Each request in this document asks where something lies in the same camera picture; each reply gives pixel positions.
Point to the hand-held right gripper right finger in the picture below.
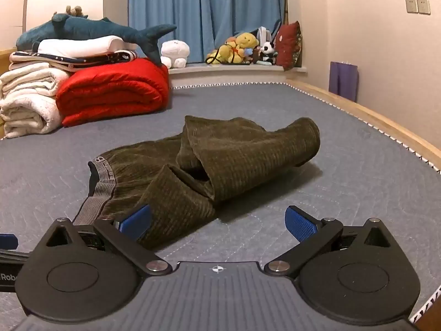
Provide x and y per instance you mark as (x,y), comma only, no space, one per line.
(299,224)

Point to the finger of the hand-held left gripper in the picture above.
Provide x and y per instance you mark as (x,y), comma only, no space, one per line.
(13,255)
(7,241)

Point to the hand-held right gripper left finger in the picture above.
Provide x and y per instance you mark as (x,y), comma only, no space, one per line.
(136,221)

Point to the grey quilted mattress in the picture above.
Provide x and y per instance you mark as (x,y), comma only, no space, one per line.
(310,138)

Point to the white folded blanket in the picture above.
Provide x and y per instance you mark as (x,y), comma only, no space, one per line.
(27,110)

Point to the red folded quilt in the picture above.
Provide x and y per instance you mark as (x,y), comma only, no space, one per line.
(113,89)

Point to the purple paper bag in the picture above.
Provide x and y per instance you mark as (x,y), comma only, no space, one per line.
(342,79)

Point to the white window ledge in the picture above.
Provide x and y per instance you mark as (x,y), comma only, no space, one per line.
(234,74)

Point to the small teal toy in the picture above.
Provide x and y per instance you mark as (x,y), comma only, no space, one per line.
(265,63)

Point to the navy star-print blanket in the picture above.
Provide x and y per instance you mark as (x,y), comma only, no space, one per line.
(69,61)

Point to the white round plush toy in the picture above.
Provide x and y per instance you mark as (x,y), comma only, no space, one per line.
(175,50)

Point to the panda plush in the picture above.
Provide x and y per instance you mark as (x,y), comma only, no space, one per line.
(267,50)

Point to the red cushion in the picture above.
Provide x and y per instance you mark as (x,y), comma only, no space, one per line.
(287,44)

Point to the white pillow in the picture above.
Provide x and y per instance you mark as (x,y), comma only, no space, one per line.
(79,46)

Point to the yellow bear plush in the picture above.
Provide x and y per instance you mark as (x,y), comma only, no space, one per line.
(243,41)

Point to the white desk fan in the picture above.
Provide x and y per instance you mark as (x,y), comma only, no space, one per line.
(263,34)

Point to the blue shark plush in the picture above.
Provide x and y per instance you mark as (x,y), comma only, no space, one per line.
(86,27)

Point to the small brown plush toy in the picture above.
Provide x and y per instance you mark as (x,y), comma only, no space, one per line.
(75,11)

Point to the blue curtain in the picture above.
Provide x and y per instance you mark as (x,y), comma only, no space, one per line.
(206,7)

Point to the white wardrobe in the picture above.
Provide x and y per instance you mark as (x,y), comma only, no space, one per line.
(62,0)

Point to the wooden bed frame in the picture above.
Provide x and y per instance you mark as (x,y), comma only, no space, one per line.
(379,119)

